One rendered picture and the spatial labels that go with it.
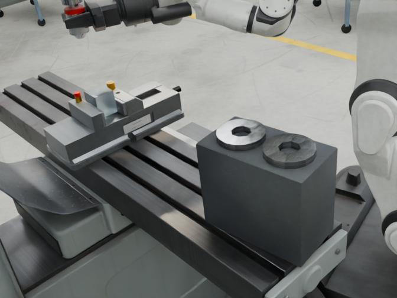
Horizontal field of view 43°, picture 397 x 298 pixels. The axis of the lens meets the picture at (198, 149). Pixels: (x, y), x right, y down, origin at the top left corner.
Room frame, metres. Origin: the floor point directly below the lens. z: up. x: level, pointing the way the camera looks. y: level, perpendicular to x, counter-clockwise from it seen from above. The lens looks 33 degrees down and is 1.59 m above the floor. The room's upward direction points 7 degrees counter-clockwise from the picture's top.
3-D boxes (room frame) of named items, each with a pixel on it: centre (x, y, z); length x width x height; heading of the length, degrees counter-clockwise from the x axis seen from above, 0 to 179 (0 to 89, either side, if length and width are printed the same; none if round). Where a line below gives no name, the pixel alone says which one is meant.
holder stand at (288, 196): (0.73, -0.12, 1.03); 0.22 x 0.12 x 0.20; 46
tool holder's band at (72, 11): (1.17, 0.25, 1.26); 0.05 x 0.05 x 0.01
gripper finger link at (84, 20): (1.14, 0.24, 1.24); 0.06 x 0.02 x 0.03; 107
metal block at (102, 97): (1.15, 0.23, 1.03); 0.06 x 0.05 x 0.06; 36
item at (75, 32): (1.17, 0.25, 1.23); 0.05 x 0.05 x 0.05
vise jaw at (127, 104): (1.18, 0.19, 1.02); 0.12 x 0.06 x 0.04; 36
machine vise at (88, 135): (1.17, 0.21, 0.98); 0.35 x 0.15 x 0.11; 126
